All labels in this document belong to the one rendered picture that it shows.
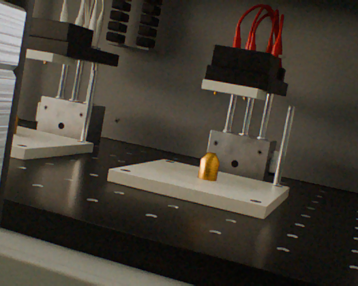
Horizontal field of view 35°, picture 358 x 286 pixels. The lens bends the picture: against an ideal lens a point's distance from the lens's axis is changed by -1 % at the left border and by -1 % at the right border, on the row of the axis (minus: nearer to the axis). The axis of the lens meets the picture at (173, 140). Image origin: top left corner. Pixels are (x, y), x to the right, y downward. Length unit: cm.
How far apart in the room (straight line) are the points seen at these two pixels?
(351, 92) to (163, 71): 27
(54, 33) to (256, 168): 29
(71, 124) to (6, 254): 42
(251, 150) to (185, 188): 20
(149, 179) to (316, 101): 36
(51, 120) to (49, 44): 13
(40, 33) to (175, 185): 29
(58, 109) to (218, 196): 34
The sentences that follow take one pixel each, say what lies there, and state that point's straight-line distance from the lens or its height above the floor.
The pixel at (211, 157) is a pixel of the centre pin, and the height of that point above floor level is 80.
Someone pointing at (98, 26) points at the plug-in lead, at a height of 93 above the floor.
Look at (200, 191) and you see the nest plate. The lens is 51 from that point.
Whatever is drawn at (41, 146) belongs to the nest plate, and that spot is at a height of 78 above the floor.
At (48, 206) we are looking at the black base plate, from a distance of 41.
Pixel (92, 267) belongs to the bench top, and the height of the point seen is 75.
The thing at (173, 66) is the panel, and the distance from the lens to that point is 86.
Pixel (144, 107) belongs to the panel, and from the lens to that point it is 87.
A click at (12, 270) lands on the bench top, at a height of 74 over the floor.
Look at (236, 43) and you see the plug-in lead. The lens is 70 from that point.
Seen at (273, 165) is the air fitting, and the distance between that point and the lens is 70.
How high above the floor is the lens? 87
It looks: 5 degrees down
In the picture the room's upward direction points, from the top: 10 degrees clockwise
